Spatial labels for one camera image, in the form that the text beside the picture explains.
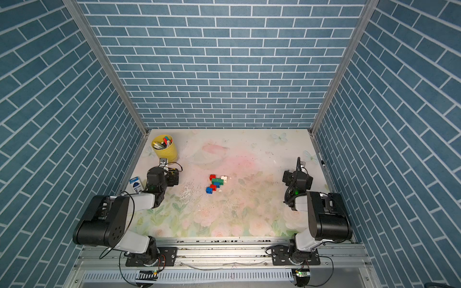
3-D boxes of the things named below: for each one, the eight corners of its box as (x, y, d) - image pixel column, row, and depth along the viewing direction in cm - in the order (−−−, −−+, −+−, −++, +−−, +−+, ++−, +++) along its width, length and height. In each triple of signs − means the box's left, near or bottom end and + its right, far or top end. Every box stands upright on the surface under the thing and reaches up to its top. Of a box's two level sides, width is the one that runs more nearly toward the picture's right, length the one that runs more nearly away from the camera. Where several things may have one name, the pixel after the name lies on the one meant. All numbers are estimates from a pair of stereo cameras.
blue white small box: (135, 195, 94) (132, 193, 92) (131, 182, 99) (129, 179, 97) (143, 191, 96) (141, 189, 94) (139, 178, 101) (137, 175, 99)
